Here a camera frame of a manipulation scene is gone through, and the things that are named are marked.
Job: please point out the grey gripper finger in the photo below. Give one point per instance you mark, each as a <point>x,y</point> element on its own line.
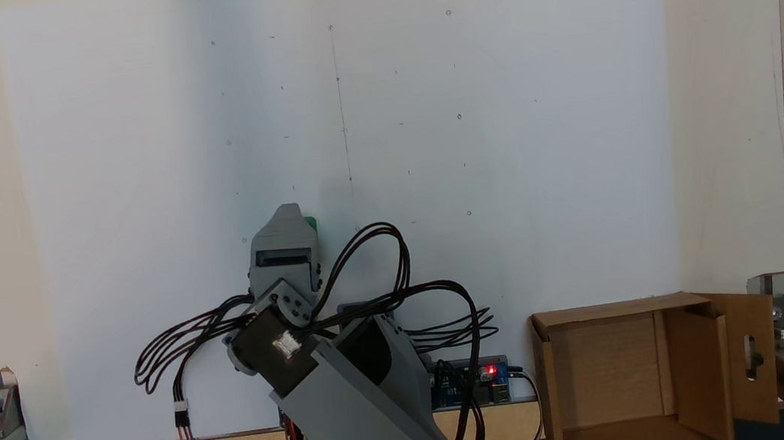
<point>283,225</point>
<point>320,263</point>

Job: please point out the green die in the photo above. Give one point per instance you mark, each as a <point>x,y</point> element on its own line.
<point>311,223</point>

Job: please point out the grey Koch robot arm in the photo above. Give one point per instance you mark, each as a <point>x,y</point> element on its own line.
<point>362,398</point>

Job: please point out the blue circuit board red LED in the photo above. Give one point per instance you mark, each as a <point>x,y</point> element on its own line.
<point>481,382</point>

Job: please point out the large white paper sheet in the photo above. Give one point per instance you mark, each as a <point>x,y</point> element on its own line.
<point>505,159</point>

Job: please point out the brown cardboard box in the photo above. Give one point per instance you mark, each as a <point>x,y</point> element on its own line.
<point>609,373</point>

